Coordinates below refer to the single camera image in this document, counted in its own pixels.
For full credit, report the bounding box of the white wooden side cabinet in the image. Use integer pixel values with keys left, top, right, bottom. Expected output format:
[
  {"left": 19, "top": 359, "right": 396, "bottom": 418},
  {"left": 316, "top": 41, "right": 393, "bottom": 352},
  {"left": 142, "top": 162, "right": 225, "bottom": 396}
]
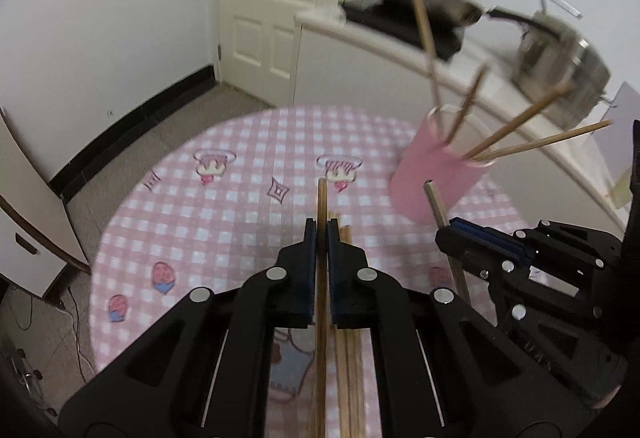
[{"left": 0, "top": 123, "right": 91, "bottom": 307}]

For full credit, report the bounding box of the white kitchen counter cabinet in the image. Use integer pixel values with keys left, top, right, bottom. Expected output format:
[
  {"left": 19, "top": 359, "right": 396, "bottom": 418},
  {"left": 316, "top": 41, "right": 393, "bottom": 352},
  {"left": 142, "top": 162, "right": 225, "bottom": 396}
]
[{"left": 291, "top": 8, "right": 628, "bottom": 236}]

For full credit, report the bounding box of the white board on counter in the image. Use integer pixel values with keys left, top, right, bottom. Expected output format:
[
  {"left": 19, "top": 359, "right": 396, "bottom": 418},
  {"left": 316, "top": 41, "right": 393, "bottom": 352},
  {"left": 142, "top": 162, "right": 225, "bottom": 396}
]
[{"left": 594, "top": 83, "right": 640, "bottom": 181}]

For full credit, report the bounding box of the stainless steel steamer pot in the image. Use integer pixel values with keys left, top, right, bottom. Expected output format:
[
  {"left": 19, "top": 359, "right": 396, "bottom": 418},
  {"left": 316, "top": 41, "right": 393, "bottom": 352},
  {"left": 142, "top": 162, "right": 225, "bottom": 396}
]
[{"left": 511, "top": 0, "right": 611, "bottom": 129}]

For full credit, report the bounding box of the pale green plastic cup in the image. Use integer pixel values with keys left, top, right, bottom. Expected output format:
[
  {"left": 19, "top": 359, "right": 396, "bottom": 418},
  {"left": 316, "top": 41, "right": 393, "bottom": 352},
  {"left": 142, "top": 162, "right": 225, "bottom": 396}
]
[{"left": 611, "top": 167, "right": 632, "bottom": 210}]

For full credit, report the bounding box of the black induction cooktop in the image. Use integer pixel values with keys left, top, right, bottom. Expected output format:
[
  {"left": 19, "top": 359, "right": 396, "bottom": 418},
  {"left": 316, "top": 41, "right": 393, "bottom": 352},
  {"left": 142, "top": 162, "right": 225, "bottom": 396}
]
[{"left": 340, "top": 0, "right": 463, "bottom": 61}]

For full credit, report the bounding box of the pink cylindrical utensil cup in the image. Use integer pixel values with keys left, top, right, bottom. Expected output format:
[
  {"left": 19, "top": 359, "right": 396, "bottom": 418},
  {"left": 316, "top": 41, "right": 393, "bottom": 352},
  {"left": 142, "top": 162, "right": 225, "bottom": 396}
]
[{"left": 390, "top": 104, "right": 494, "bottom": 226}]

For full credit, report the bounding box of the pink checkered tablecloth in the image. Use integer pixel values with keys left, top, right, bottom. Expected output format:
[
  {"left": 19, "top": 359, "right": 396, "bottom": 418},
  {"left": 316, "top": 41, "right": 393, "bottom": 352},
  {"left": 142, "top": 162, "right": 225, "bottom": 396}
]
[{"left": 88, "top": 103, "right": 539, "bottom": 438}]

